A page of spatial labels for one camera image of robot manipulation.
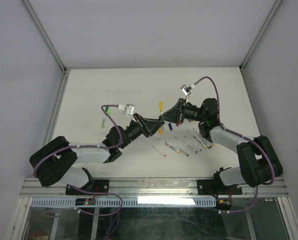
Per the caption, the frame post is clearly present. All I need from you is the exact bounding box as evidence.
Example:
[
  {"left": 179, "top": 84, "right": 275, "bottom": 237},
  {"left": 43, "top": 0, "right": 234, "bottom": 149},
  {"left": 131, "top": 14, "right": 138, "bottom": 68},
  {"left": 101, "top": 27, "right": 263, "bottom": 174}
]
[
  {"left": 239, "top": 0, "right": 284, "bottom": 72},
  {"left": 21, "top": 0, "right": 67, "bottom": 73}
]

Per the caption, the right frame post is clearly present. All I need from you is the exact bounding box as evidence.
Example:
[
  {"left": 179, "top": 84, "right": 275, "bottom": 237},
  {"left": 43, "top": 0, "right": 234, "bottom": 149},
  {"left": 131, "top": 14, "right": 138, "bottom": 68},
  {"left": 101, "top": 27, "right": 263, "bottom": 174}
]
[{"left": 239, "top": 0, "right": 284, "bottom": 72}]

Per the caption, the yellow capped pen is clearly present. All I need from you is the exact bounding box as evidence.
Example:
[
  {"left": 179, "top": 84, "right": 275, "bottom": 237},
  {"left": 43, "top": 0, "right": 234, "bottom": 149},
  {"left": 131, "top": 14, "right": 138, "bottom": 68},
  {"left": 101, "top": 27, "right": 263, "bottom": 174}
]
[{"left": 159, "top": 101, "right": 164, "bottom": 119}]

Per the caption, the purple pen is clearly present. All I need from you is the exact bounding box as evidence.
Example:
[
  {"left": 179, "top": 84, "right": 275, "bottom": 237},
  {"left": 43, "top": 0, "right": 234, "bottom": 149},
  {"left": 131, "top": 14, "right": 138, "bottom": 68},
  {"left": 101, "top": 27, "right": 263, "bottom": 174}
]
[{"left": 184, "top": 136, "right": 198, "bottom": 153}]

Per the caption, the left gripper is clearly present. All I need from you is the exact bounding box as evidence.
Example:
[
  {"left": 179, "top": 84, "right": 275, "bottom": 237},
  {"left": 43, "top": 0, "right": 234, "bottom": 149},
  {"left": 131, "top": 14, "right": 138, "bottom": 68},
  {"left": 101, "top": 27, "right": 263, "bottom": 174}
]
[{"left": 119, "top": 113, "right": 164, "bottom": 150}]

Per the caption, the opened black pen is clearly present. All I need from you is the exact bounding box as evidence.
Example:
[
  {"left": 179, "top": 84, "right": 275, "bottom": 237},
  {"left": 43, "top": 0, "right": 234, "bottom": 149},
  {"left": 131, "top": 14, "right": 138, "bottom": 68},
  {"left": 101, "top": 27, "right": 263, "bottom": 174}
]
[{"left": 175, "top": 136, "right": 190, "bottom": 158}]

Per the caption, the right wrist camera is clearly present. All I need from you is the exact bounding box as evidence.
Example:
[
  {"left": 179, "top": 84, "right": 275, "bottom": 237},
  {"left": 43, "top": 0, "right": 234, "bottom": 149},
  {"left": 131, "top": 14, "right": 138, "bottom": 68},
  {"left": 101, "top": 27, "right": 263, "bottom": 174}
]
[{"left": 180, "top": 83, "right": 196, "bottom": 100}]

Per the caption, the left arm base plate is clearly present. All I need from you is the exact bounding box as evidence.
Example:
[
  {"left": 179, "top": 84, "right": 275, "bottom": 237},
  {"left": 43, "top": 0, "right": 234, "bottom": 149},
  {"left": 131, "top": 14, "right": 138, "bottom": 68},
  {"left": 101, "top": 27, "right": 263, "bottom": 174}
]
[{"left": 65, "top": 184, "right": 109, "bottom": 196}]

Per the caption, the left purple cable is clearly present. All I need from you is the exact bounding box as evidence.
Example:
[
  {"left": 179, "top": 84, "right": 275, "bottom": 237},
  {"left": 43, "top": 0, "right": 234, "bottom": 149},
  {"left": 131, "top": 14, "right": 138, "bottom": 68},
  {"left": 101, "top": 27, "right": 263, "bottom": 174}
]
[{"left": 32, "top": 103, "right": 124, "bottom": 218}]

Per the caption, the left frame post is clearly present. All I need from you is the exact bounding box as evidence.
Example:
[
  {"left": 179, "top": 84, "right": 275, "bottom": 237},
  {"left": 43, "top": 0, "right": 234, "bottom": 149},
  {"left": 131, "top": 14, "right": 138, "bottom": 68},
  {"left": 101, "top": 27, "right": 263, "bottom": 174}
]
[{"left": 21, "top": 0, "right": 67, "bottom": 73}]

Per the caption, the purple cable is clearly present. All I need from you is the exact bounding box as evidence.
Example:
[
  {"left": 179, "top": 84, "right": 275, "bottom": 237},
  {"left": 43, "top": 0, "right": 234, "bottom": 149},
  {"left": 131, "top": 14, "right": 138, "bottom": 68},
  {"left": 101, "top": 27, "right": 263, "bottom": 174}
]
[
  {"left": 32, "top": 103, "right": 124, "bottom": 218},
  {"left": 193, "top": 75, "right": 277, "bottom": 215}
]

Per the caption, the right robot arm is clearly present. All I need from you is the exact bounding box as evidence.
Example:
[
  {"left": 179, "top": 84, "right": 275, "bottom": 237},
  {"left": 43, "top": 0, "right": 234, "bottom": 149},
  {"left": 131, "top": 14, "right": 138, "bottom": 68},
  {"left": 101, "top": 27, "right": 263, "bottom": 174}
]
[{"left": 161, "top": 98, "right": 283, "bottom": 194}]

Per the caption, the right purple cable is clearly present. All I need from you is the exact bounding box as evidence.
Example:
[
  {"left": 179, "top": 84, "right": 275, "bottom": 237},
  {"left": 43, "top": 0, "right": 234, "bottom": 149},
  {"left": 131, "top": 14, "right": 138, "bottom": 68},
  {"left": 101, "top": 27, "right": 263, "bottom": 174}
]
[{"left": 193, "top": 75, "right": 277, "bottom": 215}]

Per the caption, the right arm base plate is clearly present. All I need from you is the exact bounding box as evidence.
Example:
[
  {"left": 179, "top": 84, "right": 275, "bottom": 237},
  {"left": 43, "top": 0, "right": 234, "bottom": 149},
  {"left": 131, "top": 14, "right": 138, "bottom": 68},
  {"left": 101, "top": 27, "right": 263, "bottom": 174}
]
[{"left": 196, "top": 179, "right": 243, "bottom": 197}]

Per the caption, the slotted cable duct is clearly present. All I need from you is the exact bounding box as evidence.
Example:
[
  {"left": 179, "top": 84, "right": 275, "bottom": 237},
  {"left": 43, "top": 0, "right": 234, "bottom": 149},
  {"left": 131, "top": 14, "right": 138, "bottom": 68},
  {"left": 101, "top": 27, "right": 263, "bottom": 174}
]
[{"left": 31, "top": 196, "right": 216, "bottom": 208}]

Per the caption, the aluminium front rail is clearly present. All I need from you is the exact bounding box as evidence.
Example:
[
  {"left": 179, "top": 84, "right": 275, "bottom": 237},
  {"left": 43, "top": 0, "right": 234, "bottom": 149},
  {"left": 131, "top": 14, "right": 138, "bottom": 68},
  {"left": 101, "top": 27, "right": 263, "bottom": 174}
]
[{"left": 20, "top": 177, "right": 289, "bottom": 198}]

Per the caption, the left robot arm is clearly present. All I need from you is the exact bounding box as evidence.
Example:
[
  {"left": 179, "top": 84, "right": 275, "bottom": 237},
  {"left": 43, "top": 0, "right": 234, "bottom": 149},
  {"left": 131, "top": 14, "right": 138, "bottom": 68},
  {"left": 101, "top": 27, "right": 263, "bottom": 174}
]
[{"left": 29, "top": 113, "right": 165, "bottom": 195}]

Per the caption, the green capped pen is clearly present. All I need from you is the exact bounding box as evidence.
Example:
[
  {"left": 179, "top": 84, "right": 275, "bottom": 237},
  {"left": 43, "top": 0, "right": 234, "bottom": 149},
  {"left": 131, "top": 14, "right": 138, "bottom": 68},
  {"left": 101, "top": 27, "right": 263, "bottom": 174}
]
[{"left": 101, "top": 106, "right": 110, "bottom": 129}]

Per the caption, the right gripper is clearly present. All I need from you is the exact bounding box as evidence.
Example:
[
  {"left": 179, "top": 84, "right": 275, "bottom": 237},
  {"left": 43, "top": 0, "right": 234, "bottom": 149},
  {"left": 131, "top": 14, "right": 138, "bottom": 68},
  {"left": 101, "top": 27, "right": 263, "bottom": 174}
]
[{"left": 158, "top": 98, "right": 206, "bottom": 125}]

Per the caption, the opened pen with orange end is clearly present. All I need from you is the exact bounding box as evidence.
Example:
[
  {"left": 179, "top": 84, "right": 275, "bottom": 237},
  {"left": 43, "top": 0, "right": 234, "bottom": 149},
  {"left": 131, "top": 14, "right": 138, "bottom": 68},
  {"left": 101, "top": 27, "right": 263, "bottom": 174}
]
[{"left": 157, "top": 138, "right": 181, "bottom": 154}]

